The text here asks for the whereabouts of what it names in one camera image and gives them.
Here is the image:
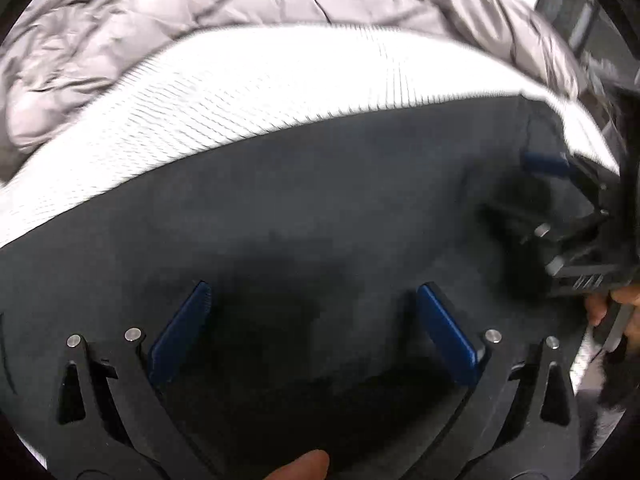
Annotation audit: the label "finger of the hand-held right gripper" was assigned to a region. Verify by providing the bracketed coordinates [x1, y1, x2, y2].
[482, 202, 607, 257]
[522, 152, 609, 206]

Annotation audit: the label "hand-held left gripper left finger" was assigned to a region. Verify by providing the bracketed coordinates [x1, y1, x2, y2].
[54, 280, 218, 480]

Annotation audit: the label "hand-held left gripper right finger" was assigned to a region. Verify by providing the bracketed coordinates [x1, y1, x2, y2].
[410, 282, 582, 480]

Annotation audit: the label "black pants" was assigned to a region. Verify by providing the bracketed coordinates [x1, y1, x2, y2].
[0, 92, 623, 480]

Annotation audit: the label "person's right hand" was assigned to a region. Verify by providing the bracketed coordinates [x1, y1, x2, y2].
[585, 282, 640, 326]

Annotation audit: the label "person's left hand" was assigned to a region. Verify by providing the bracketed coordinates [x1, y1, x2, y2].
[262, 450, 331, 480]

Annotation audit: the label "dark shelf unit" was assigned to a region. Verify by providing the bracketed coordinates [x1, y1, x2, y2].
[532, 0, 621, 61]

